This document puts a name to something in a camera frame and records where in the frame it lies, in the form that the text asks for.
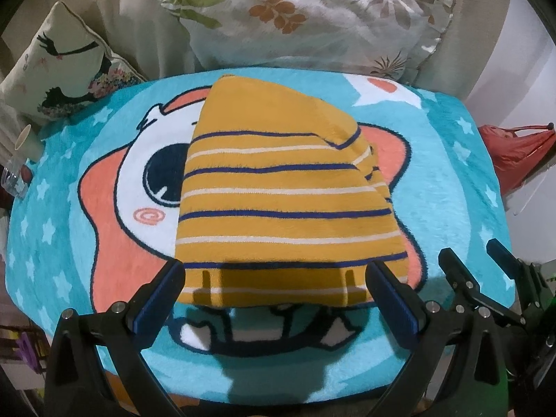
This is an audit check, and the white floral pillow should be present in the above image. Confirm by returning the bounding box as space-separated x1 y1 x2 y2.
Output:
156 0 455 86

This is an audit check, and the clear drinking glass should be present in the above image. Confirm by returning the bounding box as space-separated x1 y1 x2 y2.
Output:
0 156 32 199

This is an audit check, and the paper cup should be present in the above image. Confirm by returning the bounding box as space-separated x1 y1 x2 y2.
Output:
13 124 44 162

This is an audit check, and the yellow striped sweater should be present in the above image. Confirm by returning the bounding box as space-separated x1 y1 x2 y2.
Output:
174 75 411 309

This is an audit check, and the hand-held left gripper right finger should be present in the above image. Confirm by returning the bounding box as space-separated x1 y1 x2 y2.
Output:
365 261 509 417

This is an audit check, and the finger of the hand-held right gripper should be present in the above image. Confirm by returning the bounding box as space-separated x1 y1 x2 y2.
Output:
438 247 527 327
485 238 549 310

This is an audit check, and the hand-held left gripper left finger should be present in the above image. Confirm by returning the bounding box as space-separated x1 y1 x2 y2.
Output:
43 258 187 417

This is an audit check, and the blue cartoon printed mat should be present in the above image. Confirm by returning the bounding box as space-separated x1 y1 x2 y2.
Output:
4 67 517 404

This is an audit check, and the purple item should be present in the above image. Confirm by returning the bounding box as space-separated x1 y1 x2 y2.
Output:
15 329 45 373

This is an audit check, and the bird printed cushion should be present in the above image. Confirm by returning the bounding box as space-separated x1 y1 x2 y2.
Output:
0 1 148 128

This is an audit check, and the red plastic bag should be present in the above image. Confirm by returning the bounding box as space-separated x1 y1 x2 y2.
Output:
478 124 556 195

